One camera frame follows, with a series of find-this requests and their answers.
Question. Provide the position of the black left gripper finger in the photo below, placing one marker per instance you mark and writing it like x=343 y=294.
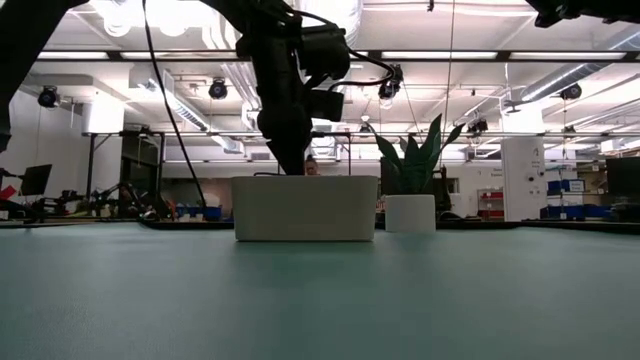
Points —
x=282 y=155
x=301 y=155

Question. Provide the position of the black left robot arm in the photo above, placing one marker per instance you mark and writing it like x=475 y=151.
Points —
x=30 y=40

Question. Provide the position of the person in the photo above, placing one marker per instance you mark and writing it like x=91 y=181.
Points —
x=311 y=166

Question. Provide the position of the white LED light strip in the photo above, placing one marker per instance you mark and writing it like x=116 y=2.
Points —
x=175 y=55
x=570 y=55
x=75 y=55
x=440 y=55

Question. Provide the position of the white plastic storage bin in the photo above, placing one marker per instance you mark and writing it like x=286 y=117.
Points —
x=305 y=207

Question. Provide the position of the black ceiling spotlight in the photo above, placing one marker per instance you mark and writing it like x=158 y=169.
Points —
x=570 y=91
x=47 y=96
x=477 y=125
x=390 y=89
x=217 y=89

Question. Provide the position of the black monitor behind plant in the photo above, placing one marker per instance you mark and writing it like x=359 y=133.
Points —
x=387 y=182

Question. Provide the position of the blue crate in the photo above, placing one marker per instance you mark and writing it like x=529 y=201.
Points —
x=210 y=213

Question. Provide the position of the green snake plant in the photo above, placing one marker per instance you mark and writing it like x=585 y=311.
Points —
x=417 y=170

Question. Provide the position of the white cylindrical plant pot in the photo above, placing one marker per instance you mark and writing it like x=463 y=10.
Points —
x=410 y=214

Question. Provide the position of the large black monitor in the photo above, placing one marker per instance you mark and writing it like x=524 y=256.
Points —
x=625 y=175

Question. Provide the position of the white room pillar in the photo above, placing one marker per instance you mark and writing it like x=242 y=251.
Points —
x=522 y=175

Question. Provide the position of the shelf with red bins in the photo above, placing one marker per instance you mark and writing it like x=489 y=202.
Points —
x=492 y=212

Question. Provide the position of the long blue storage bin row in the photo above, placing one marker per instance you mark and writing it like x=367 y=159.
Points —
x=570 y=211

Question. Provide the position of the cluttered background workbench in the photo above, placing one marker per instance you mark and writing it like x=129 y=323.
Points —
x=65 y=206

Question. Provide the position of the small black tilted monitor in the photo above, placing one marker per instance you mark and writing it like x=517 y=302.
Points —
x=37 y=180

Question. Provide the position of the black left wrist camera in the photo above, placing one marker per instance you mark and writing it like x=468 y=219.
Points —
x=325 y=52

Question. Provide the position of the grey slanted ceiling duct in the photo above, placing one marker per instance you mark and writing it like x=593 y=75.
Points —
x=560 y=80

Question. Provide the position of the black overhead frame crossbar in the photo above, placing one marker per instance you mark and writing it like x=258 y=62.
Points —
x=503 y=55

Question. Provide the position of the black framed enclosure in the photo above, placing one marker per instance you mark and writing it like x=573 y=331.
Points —
x=140 y=170

